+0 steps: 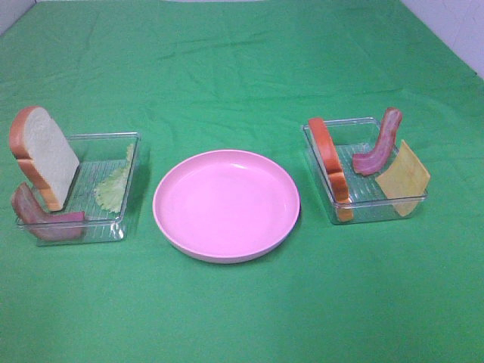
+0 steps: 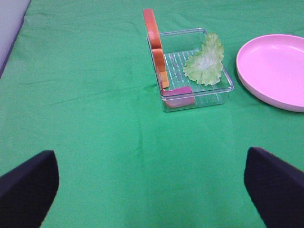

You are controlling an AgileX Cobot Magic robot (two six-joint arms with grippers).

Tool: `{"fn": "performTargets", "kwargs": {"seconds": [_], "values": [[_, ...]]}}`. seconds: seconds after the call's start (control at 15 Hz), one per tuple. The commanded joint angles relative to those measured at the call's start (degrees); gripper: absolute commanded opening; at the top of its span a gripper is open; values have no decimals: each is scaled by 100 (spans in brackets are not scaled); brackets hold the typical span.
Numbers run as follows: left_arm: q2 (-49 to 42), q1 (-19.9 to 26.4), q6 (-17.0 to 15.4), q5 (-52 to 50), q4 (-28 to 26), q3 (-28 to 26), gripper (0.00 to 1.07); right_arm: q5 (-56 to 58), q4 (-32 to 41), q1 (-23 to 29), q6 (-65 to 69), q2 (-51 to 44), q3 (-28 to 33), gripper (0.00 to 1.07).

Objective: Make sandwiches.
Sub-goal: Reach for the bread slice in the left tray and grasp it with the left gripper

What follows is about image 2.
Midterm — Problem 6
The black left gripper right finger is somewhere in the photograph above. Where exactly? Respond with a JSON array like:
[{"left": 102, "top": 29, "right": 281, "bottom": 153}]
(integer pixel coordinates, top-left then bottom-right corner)
[{"left": 244, "top": 147, "right": 304, "bottom": 228}]

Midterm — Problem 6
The pink bacon strip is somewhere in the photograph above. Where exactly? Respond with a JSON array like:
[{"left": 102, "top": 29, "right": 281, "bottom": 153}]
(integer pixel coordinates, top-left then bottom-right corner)
[{"left": 161, "top": 86, "right": 195, "bottom": 108}]

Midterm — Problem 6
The green lettuce leaf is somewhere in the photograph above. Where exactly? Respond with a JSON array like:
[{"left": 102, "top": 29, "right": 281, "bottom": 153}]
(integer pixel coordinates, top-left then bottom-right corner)
[{"left": 183, "top": 33, "right": 224, "bottom": 86}]

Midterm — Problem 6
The pink round plate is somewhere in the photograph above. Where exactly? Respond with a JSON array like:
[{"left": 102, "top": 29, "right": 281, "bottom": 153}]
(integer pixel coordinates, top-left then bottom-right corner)
[{"left": 236, "top": 34, "right": 304, "bottom": 113}]

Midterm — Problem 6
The white bread slice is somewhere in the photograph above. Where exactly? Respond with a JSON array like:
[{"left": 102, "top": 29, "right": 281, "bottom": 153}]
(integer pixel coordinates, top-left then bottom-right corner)
[{"left": 142, "top": 9, "right": 169, "bottom": 89}]

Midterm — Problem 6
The clear left plastic tray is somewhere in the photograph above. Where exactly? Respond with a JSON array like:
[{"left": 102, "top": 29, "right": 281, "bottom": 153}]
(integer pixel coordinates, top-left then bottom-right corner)
[{"left": 147, "top": 28, "right": 234, "bottom": 112}]

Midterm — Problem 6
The green tablecloth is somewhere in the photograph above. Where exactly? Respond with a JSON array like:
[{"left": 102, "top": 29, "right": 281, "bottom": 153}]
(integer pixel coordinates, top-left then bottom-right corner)
[{"left": 0, "top": 0, "right": 304, "bottom": 228}]

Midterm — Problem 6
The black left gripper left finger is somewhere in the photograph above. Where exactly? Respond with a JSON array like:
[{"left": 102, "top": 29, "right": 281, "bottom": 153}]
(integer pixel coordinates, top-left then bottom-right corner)
[{"left": 0, "top": 151, "right": 59, "bottom": 228}]

